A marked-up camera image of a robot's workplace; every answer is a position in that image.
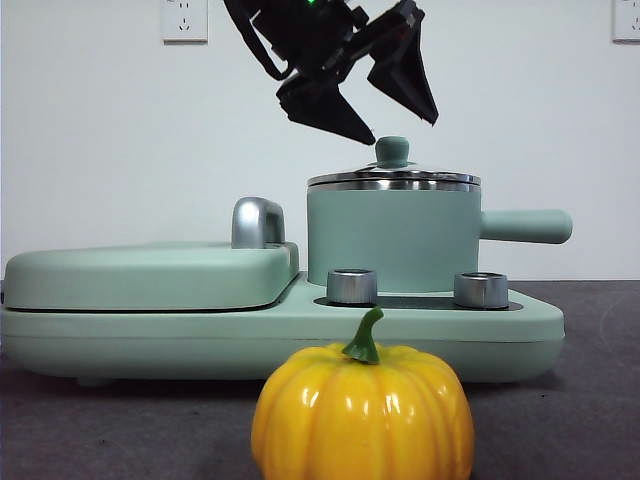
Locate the glass lid with green knob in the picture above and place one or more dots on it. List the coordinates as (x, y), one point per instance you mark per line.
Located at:
(392, 152)

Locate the black control panel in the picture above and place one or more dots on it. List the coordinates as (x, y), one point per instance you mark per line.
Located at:
(420, 301)

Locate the silver control knob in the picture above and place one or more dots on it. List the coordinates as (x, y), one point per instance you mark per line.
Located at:
(481, 290)
(351, 287)

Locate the yellow toy pumpkin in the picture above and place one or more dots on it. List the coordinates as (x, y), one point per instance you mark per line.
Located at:
(365, 415)

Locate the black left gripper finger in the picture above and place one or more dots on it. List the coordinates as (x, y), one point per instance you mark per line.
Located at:
(410, 80)
(325, 107)

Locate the mint green griddle cover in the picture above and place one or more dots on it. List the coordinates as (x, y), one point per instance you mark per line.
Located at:
(140, 275)

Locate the mint green cooker base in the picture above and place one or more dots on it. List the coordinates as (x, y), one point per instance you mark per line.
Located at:
(200, 345)

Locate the white wall socket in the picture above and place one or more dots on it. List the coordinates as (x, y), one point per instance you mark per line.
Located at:
(184, 22)
(627, 20)

